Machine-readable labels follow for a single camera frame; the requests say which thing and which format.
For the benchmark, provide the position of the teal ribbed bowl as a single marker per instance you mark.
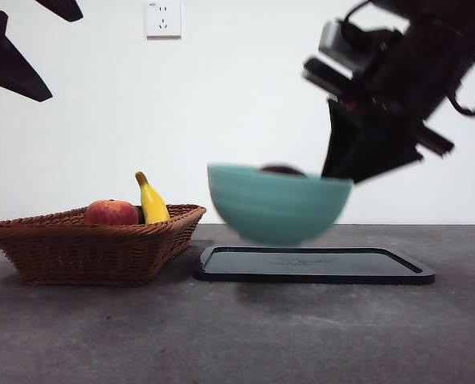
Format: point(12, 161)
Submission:
point(277, 208)

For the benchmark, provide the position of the white wall socket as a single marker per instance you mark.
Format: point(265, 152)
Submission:
point(163, 20)

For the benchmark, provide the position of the brown wicker basket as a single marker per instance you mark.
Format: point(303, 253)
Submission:
point(89, 256)

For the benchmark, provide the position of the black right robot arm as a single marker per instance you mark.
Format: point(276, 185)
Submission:
point(421, 60)

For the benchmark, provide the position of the dark rectangular tray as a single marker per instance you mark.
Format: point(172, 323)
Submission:
point(313, 268)

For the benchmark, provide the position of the yellow banana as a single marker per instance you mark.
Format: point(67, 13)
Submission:
point(152, 206)

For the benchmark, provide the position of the red orange peach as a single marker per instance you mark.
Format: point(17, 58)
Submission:
point(111, 213)

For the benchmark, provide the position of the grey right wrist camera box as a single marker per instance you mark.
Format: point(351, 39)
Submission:
point(337, 44)

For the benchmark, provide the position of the dark red plum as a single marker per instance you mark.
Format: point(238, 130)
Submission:
point(281, 170)

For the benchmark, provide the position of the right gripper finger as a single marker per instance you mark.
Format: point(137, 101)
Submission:
point(381, 156)
point(341, 148)

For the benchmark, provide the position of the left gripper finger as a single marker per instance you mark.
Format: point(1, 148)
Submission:
point(63, 10)
point(9, 64)

